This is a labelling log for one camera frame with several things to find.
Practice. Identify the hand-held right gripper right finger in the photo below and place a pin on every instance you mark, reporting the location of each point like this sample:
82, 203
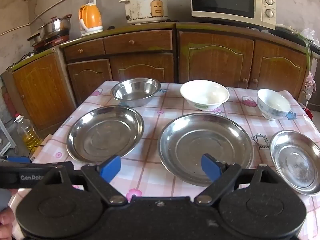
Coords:
210, 167

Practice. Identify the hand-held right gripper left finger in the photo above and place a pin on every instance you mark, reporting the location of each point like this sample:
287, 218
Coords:
111, 168

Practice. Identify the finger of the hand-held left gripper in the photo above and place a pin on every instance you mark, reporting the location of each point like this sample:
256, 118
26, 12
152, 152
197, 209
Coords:
30, 168
17, 160

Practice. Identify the large steel plate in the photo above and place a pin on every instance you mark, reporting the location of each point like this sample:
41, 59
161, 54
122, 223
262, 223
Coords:
205, 142

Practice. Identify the medium steel plate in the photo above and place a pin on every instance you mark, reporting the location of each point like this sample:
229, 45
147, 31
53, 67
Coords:
105, 135

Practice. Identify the large white bowl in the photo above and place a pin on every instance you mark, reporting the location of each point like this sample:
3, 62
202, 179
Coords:
203, 92

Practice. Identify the steel bowl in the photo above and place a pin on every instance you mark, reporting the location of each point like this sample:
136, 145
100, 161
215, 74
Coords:
135, 92

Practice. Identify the small steel plate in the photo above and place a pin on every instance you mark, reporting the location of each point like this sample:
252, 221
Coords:
295, 160

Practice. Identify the small blue-patterned white bowl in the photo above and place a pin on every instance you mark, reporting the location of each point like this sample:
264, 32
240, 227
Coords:
273, 102

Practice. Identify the person's left hand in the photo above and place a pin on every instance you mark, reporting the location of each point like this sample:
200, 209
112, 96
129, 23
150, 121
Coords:
5, 225

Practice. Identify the cooking oil bottle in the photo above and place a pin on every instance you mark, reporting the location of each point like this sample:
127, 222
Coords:
27, 135

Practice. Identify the red canister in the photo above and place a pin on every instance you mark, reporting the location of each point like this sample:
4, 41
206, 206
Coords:
7, 102

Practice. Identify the wooden cabinet door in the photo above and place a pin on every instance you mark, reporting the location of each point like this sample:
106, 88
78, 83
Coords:
277, 72
87, 80
37, 92
140, 70
215, 62

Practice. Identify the pink checked tablecloth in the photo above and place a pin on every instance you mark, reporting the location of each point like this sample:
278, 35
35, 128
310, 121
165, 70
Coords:
170, 97

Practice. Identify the red bag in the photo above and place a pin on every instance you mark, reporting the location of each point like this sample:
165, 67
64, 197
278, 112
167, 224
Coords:
308, 112

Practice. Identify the wooden kitchen cabinet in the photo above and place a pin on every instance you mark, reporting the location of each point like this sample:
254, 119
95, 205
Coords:
175, 55

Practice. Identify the small steel pot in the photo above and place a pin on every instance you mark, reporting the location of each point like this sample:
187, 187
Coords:
35, 38

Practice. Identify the narrow wooden drawer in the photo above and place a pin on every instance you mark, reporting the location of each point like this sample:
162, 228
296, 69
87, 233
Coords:
75, 51

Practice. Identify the red induction cooker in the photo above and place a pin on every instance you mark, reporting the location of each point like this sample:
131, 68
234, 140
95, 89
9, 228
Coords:
53, 42

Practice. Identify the pink cloth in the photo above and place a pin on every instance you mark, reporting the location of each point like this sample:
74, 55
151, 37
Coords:
310, 81

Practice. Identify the wide wooden drawer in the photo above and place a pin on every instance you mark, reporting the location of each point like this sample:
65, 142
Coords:
150, 41

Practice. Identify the brown door with window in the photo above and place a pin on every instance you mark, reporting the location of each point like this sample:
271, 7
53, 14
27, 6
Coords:
315, 85

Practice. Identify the steel pot with lid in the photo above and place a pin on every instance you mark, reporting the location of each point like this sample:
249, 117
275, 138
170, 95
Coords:
53, 26

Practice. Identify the green onion stalk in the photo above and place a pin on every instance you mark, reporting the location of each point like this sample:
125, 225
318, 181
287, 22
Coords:
308, 52

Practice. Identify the orange electric kettle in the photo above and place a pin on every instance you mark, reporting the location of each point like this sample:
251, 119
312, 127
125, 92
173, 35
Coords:
90, 17

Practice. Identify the black flat appliance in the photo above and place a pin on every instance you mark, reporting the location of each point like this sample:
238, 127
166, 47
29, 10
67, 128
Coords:
290, 33

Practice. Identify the white rice cooker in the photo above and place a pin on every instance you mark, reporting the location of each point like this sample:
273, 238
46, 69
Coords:
142, 7

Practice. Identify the clear plastic bag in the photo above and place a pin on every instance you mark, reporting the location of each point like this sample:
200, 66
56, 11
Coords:
307, 35

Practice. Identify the cream microwave oven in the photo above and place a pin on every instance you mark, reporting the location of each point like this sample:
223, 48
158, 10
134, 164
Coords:
225, 0

